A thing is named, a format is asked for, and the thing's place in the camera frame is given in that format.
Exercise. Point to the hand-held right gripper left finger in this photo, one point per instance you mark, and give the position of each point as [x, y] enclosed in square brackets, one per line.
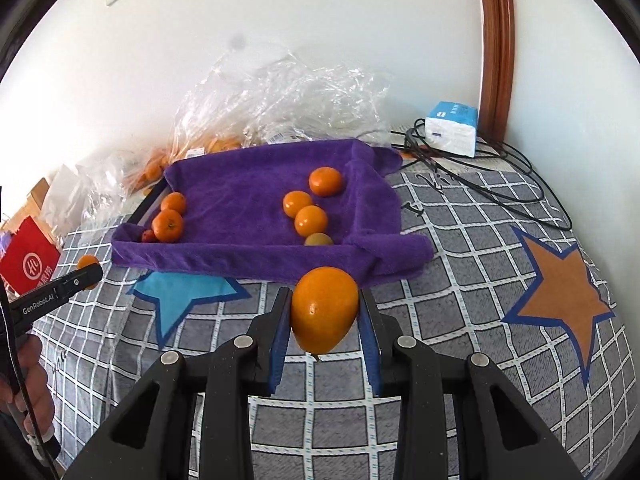
[280, 340]

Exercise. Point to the plastic bag of oranges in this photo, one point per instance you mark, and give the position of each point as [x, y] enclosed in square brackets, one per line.
[145, 170]

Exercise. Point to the white paper bag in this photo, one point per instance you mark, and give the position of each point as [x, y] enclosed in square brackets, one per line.
[62, 200]

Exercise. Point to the wooden door frame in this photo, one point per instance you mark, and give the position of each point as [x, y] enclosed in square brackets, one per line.
[497, 50]

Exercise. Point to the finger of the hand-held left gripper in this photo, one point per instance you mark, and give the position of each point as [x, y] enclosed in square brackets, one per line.
[80, 277]

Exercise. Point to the person's left hand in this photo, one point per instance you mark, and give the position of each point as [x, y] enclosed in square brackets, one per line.
[35, 385]

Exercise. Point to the yellow-green round fruit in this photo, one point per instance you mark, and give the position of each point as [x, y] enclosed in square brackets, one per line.
[318, 240]

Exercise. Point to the grey checked bedsheet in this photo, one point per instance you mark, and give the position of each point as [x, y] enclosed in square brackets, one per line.
[465, 280]

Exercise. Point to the small red fruit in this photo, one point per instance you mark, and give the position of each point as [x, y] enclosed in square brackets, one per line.
[149, 235]

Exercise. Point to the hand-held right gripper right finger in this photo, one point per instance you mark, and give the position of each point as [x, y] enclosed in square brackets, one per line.
[369, 350]

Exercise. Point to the cardboard box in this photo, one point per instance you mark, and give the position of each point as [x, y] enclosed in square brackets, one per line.
[36, 195]

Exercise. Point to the large orange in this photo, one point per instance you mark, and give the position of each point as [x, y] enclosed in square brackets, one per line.
[322, 310]

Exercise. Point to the purple towel-lined tray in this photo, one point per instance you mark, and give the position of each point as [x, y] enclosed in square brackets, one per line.
[240, 195]

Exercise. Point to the black tray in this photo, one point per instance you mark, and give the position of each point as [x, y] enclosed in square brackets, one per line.
[150, 202]

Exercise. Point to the clear plastic bag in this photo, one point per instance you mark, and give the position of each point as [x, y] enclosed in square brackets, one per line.
[290, 100]

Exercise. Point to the red box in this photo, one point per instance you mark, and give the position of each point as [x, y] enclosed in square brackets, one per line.
[30, 255]

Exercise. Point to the blue white tissue pack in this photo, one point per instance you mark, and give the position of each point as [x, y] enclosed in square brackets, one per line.
[452, 127]

